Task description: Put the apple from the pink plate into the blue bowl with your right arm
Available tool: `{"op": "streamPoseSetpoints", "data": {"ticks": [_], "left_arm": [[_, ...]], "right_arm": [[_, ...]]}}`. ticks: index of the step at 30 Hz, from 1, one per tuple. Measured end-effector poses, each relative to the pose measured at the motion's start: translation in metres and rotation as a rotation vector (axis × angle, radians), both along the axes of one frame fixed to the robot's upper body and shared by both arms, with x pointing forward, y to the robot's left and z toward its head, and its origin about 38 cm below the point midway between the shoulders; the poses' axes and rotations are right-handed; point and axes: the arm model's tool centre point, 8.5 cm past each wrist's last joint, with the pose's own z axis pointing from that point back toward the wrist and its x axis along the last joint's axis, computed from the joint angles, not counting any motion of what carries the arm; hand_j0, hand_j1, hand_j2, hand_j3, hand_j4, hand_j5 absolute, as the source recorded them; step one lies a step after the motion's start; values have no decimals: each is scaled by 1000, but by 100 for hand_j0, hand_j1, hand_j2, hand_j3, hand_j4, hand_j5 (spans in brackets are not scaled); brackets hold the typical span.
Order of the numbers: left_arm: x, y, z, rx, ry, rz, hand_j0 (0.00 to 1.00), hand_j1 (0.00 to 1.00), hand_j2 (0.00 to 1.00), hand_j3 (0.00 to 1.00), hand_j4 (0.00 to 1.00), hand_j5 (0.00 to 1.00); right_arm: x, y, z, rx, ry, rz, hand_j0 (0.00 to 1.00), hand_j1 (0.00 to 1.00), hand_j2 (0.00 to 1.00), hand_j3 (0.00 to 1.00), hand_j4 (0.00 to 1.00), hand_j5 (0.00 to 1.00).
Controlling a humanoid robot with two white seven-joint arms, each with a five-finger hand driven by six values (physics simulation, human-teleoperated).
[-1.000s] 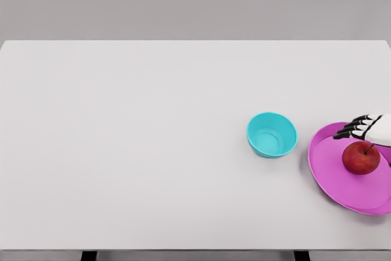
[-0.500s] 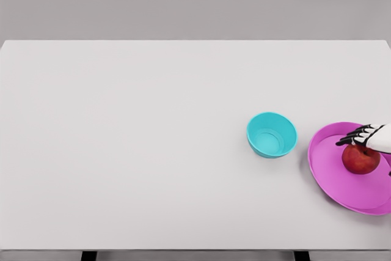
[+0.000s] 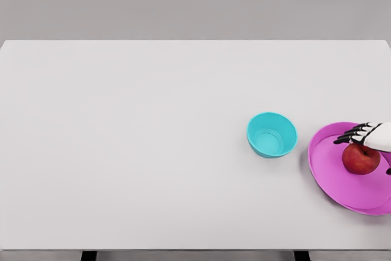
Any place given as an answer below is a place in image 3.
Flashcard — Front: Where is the blue bowl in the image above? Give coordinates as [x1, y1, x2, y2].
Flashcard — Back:
[246, 112, 298, 159]

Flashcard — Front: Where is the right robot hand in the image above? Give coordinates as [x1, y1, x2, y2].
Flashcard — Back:
[333, 121, 391, 176]

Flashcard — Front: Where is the red apple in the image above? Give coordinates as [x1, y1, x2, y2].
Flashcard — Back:
[342, 143, 381, 175]

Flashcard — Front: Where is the pink plate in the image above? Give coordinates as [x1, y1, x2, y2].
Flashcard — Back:
[307, 122, 391, 216]

